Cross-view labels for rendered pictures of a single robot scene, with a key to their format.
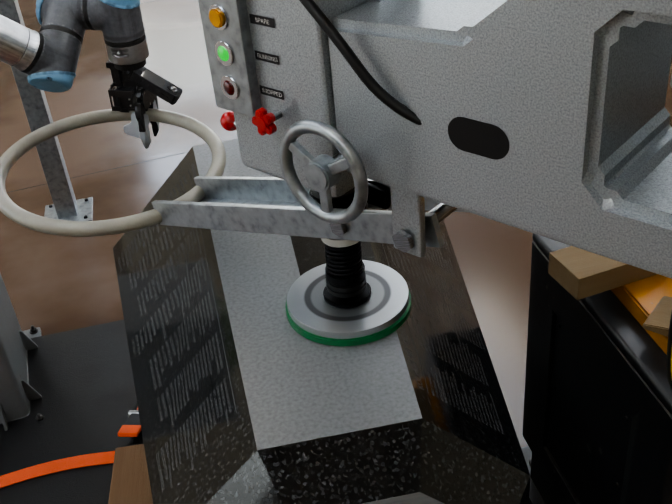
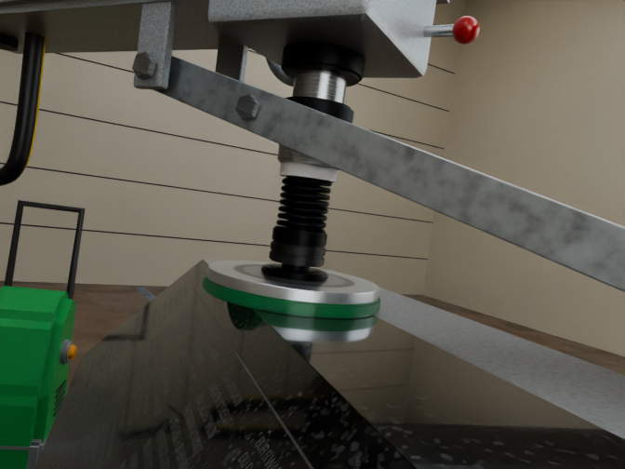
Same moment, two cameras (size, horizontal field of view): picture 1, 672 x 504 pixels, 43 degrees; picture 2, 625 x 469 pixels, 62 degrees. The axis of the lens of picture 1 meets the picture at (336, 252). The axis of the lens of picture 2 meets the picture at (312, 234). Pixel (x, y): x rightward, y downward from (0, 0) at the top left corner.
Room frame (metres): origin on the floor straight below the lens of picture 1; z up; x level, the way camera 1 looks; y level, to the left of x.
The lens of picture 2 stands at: (1.82, -0.18, 0.98)
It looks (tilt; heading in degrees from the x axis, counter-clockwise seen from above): 3 degrees down; 163
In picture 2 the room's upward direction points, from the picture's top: 8 degrees clockwise
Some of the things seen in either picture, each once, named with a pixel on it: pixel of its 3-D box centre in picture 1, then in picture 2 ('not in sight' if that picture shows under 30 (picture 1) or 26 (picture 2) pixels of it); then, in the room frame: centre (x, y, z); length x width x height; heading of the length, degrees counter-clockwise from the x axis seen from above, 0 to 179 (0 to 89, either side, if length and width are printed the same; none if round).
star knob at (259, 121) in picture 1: (270, 118); not in sight; (1.10, 0.07, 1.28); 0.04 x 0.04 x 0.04; 47
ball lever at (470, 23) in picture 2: (240, 124); (447, 31); (1.24, 0.13, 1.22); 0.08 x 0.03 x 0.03; 47
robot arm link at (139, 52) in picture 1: (127, 50); not in sight; (1.86, 0.42, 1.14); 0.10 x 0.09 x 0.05; 166
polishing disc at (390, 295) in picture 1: (347, 296); (293, 279); (1.20, -0.01, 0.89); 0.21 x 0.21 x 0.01
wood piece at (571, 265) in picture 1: (607, 262); not in sight; (1.34, -0.52, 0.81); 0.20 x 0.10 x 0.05; 108
